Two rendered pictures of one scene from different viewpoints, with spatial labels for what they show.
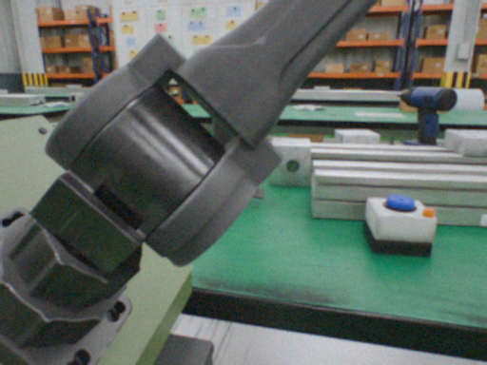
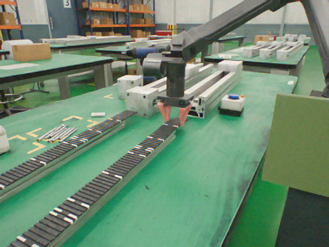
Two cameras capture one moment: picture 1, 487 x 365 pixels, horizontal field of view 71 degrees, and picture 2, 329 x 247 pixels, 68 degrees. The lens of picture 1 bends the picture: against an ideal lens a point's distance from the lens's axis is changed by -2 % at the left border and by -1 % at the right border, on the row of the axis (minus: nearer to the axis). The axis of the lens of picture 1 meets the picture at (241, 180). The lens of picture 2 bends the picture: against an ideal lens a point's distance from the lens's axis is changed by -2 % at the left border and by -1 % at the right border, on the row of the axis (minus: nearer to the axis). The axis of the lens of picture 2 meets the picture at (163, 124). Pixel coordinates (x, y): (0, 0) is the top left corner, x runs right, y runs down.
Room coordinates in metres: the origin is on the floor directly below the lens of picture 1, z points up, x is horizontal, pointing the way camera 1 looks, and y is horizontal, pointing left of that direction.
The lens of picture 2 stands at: (0.46, 0.75, 1.11)
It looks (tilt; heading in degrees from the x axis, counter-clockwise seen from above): 22 degrees down; 288
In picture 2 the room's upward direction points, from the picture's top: straight up
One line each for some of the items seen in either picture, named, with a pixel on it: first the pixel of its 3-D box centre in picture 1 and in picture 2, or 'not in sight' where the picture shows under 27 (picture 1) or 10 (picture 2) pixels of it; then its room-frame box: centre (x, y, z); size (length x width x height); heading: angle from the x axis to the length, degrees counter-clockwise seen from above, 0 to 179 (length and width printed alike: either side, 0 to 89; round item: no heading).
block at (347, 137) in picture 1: (356, 149); (133, 87); (0.95, -0.32, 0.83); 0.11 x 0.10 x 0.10; 1
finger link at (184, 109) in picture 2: not in sight; (178, 112); (0.64, 0.03, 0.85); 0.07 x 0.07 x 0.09; 81
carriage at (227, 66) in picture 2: not in sight; (230, 67); (0.53, -0.78, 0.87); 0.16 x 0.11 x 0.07; 82
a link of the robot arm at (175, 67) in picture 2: not in sight; (174, 69); (0.65, 0.02, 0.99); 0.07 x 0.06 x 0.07; 178
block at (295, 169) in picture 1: (290, 162); (145, 102); (0.81, -0.12, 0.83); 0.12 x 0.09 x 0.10; 172
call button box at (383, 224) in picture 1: (395, 221); (230, 104); (0.49, -0.24, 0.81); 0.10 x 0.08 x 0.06; 172
